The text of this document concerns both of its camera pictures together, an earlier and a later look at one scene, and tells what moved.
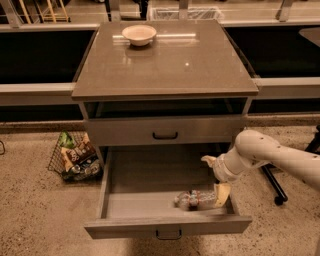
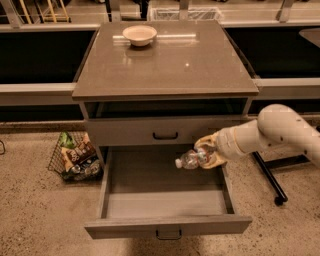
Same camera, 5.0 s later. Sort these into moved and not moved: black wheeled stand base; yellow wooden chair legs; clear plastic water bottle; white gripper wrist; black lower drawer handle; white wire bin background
Moved: white gripper wrist; clear plastic water bottle
Not moved: yellow wooden chair legs; white wire bin background; black lower drawer handle; black wheeled stand base
